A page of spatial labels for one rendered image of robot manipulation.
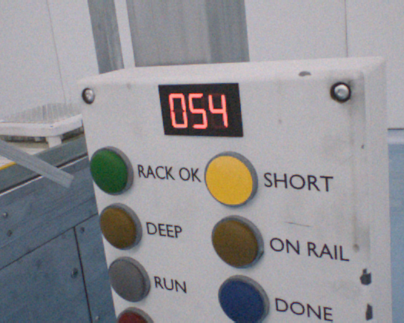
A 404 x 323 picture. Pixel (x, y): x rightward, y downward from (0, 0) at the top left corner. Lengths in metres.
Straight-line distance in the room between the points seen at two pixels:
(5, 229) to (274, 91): 0.93
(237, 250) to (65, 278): 1.08
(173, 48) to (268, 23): 3.85
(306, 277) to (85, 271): 1.14
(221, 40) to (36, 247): 0.96
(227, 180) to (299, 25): 3.88
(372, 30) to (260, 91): 3.81
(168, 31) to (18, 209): 0.84
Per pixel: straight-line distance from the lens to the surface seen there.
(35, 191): 1.20
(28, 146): 1.34
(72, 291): 1.40
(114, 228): 0.36
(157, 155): 0.33
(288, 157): 0.29
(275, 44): 4.22
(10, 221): 1.17
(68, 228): 1.35
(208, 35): 0.37
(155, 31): 0.38
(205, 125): 0.30
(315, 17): 4.14
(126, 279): 0.37
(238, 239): 0.31
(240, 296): 0.33
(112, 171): 0.34
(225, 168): 0.30
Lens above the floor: 1.14
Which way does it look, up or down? 16 degrees down
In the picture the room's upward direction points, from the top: 7 degrees counter-clockwise
